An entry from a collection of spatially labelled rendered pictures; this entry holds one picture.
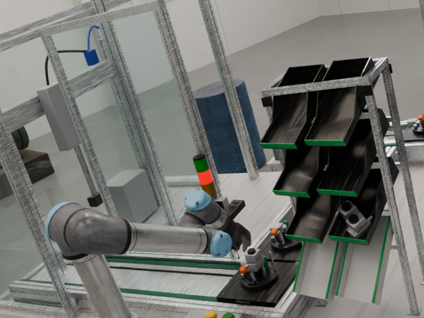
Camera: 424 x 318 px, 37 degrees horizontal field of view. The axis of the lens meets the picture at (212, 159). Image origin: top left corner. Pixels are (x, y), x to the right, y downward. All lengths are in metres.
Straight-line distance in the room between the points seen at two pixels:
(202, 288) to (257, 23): 10.05
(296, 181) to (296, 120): 0.19
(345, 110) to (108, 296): 0.86
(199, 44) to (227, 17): 0.80
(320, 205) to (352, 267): 0.22
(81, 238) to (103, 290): 0.23
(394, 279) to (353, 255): 0.31
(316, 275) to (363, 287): 0.16
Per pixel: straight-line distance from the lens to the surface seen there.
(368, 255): 2.05
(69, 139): 2.92
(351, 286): 2.06
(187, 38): 11.35
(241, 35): 12.02
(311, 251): 2.14
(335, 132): 1.83
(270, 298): 2.18
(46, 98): 2.88
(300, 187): 1.95
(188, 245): 1.76
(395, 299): 2.25
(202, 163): 2.29
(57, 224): 1.70
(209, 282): 2.49
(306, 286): 2.12
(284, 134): 1.91
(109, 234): 1.61
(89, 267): 1.76
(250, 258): 2.24
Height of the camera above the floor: 2.14
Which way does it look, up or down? 19 degrees down
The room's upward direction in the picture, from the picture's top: 17 degrees counter-clockwise
